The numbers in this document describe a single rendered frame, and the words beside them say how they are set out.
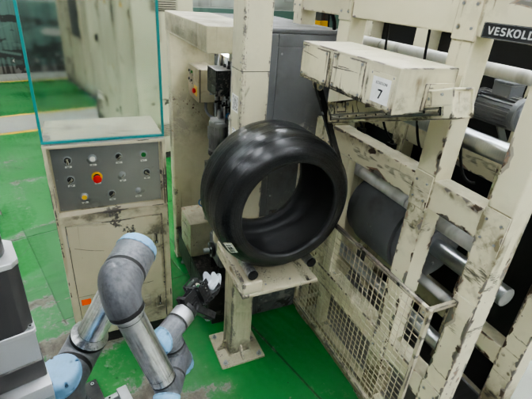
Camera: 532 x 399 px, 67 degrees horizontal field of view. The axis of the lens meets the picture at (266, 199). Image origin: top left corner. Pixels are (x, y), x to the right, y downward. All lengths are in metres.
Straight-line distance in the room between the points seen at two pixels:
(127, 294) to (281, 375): 1.59
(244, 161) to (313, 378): 1.50
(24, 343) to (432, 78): 1.28
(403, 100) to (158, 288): 1.78
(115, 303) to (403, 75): 1.03
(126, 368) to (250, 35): 1.90
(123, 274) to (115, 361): 1.60
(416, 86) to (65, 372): 1.35
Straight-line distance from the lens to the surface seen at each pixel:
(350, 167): 2.11
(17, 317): 0.87
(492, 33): 1.53
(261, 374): 2.54
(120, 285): 1.09
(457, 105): 1.40
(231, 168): 1.49
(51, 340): 2.89
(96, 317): 1.35
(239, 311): 2.37
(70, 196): 2.23
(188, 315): 1.38
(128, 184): 2.22
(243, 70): 1.74
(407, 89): 1.37
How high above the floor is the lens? 1.96
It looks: 27 degrees down
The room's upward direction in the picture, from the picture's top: 5 degrees clockwise
